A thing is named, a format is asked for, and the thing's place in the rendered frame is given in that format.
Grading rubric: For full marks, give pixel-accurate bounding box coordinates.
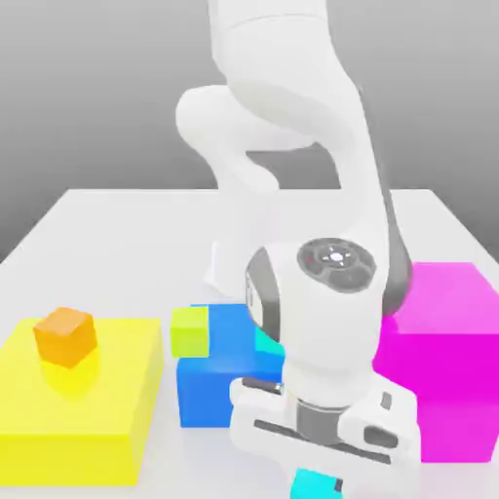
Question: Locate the large blue box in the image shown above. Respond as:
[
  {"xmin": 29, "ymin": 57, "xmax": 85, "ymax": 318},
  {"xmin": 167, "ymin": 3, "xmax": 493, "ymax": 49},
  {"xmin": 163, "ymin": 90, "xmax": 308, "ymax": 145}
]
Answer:
[{"xmin": 175, "ymin": 303, "xmax": 287, "ymax": 429}]

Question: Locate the large yellow box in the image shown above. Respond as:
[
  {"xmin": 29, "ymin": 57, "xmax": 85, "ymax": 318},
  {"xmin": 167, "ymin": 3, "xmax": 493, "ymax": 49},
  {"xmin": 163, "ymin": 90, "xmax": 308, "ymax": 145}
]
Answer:
[{"xmin": 0, "ymin": 317, "xmax": 165, "ymax": 487}]

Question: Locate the small lime green cube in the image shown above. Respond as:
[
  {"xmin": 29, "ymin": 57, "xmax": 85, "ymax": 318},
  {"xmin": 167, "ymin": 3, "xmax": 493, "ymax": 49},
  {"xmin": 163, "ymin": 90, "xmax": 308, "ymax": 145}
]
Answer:
[{"xmin": 170, "ymin": 306, "xmax": 211, "ymax": 359}]

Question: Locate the large magenta box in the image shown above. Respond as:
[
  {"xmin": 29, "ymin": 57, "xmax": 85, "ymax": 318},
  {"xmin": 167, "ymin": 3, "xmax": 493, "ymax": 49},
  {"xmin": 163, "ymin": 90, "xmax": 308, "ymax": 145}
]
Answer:
[{"xmin": 371, "ymin": 261, "xmax": 499, "ymax": 464}]

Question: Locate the small cyan cube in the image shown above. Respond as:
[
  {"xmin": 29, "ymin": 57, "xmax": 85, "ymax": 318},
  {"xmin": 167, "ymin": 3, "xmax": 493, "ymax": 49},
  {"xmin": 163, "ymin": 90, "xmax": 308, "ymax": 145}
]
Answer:
[
  {"xmin": 254, "ymin": 326, "xmax": 287, "ymax": 357},
  {"xmin": 289, "ymin": 467, "xmax": 345, "ymax": 499}
]

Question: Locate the small orange cube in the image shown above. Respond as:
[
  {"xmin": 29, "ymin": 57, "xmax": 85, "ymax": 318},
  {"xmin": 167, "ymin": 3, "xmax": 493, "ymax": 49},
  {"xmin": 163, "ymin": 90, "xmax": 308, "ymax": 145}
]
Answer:
[{"xmin": 32, "ymin": 306, "xmax": 98, "ymax": 370}]

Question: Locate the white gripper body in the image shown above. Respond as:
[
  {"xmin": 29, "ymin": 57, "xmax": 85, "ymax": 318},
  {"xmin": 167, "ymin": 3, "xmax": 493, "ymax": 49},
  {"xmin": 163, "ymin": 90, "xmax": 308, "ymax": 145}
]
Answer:
[{"xmin": 229, "ymin": 376, "xmax": 422, "ymax": 499}]

